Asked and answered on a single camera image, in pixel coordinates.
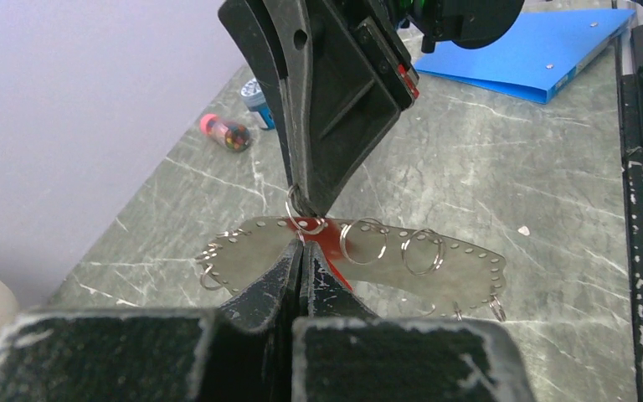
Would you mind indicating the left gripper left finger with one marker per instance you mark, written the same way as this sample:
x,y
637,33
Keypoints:
x,y
240,351

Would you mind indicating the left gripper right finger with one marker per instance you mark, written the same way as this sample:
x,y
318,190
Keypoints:
x,y
342,351

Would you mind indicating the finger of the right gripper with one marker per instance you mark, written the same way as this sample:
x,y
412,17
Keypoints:
x,y
263,32
345,109

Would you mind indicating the key with red tag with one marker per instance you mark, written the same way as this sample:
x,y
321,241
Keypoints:
x,y
328,239

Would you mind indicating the blue round tin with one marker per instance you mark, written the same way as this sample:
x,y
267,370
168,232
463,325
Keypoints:
x,y
254,99

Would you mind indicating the pink capped brown vial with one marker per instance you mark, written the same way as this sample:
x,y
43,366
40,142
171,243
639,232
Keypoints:
x,y
230,135

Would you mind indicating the blue foam sheet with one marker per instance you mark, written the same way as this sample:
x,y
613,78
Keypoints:
x,y
537,57

